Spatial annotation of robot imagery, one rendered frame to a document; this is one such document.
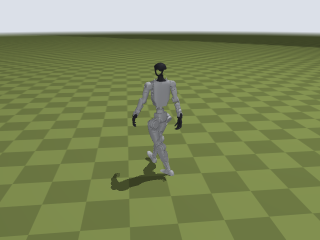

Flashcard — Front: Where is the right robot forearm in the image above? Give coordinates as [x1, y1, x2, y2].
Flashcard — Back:
[174, 97, 183, 117]

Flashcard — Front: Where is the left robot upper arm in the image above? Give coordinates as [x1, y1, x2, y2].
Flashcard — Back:
[142, 81, 154, 104]

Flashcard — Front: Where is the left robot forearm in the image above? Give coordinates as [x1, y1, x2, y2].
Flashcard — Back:
[133, 98, 144, 116]

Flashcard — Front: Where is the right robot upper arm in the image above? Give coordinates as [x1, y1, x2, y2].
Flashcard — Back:
[170, 80, 178, 103]

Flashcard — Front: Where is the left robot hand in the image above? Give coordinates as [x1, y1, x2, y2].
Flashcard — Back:
[132, 114, 138, 127]

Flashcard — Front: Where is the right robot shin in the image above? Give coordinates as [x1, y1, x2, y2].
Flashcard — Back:
[152, 136, 165, 158]

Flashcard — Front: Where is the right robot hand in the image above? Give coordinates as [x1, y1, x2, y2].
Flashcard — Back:
[174, 113, 183, 130]

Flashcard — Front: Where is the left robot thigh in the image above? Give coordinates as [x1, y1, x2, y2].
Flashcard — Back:
[147, 117, 167, 151]

